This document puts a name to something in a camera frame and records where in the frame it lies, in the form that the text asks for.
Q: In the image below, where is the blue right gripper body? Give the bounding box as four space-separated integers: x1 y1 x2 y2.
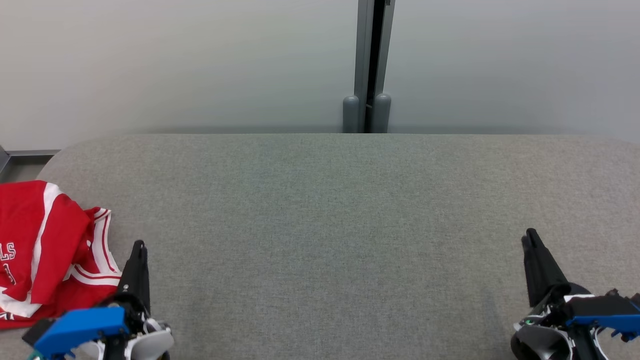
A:
530 282 640 360

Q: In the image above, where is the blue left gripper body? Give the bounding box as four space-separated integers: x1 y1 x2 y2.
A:
32 292 152 360

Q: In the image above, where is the grey metal partition post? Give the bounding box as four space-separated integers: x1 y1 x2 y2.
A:
354 0 396 134

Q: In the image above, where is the grey cylinder post foot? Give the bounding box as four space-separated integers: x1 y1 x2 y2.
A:
342 95 361 134
372 93 392 134

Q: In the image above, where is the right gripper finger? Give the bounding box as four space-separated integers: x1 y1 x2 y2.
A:
521 235 532 301
528 229 571 307

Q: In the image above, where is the red basketball jersey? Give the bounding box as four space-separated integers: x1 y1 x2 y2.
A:
0 180 123 331

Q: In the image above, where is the grey framed dark panel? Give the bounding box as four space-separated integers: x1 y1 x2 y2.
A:
0 145 61 173

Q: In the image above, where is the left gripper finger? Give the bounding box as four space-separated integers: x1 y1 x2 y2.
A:
117 240 151 311

